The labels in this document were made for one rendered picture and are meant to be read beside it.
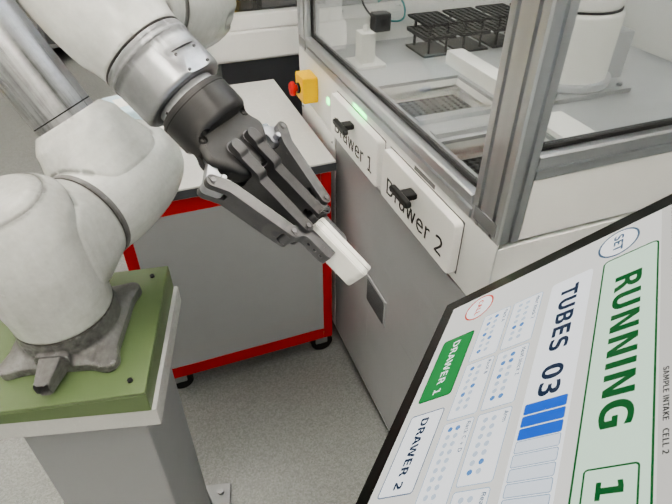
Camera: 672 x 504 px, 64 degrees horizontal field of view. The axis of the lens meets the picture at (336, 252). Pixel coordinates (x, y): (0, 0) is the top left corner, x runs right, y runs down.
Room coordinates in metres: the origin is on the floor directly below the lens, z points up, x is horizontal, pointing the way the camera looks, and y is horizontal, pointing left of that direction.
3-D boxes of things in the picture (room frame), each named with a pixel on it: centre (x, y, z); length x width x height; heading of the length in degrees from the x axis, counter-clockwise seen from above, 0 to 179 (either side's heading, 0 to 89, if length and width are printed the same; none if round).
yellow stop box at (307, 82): (1.47, 0.08, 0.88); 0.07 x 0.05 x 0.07; 20
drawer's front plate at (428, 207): (0.87, -0.16, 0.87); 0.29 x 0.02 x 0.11; 20
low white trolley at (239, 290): (1.44, 0.38, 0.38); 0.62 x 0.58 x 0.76; 20
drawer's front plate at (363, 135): (1.17, -0.05, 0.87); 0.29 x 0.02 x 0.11; 20
